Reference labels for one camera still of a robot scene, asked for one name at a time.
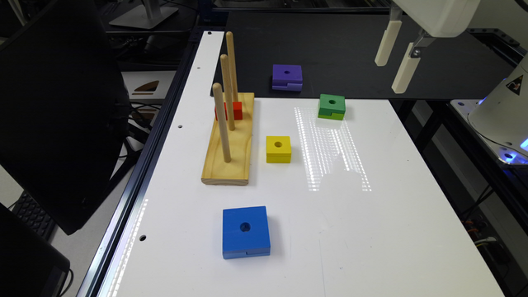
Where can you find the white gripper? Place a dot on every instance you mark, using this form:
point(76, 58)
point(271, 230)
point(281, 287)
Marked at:
point(439, 18)

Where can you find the yellow wooden block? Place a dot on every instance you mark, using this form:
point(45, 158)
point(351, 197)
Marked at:
point(278, 149)

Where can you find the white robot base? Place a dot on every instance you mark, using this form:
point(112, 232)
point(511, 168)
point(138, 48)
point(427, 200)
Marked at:
point(500, 119)

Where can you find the green wooden block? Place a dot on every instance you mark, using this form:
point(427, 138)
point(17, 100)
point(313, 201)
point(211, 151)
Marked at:
point(331, 107)

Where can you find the purple wooden block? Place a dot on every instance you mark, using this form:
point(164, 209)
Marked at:
point(287, 77)

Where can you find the red wooden block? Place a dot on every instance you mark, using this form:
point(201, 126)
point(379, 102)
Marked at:
point(237, 111)

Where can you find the blue wooden block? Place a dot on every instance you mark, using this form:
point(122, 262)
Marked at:
point(245, 233)

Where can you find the rear wooden peg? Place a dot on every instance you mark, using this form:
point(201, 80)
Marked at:
point(232, 64)

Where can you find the wooden peg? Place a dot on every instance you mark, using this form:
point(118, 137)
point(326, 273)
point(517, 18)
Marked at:
point(221, 118)
point(232, 64)
point(228, 91)

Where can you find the middle wooden peg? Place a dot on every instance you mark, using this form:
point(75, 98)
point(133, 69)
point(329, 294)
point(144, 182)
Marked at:
point(228, 91)

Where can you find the front wooden peg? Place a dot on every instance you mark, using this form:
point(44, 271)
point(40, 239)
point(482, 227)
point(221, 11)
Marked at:
point(221, 118)

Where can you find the wooden peg base board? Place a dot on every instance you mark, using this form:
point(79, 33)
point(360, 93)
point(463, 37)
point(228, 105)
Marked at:
point(236, 172)

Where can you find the silver monitor stand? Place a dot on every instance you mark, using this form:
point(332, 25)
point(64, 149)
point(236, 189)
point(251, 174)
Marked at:
point(146, 16)

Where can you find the black monitor back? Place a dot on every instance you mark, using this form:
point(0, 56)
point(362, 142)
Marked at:
point(64, 111)

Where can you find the black keyboard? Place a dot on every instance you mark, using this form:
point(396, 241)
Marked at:
point(32, 214)

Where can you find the black monitor corner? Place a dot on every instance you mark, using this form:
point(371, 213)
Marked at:
point(30, 266)

